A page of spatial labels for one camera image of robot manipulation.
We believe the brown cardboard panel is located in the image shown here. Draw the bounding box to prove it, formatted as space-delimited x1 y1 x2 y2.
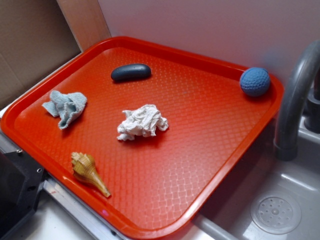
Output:
0 0 80 109

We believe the crumpled white paper towel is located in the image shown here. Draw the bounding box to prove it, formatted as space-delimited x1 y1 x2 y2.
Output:
117 104 169 142

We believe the red plastic tray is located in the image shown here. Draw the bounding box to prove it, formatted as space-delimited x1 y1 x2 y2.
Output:
0 37 284 240

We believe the grey toy faucet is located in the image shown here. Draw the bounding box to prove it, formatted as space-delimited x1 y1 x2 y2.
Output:
273 40 320 161

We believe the grey toy sink basin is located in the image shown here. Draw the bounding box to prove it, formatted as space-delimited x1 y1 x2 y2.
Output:
193 124 320 240

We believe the blue dimpled ball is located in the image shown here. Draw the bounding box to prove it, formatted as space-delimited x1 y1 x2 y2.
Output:
239 67 271 97

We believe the tan conch seashell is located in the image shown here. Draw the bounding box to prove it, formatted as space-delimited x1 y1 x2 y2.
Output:
71 152 111 198

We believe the light blue cloth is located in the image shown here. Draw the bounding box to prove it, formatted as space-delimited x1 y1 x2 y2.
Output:
42 90 88 130

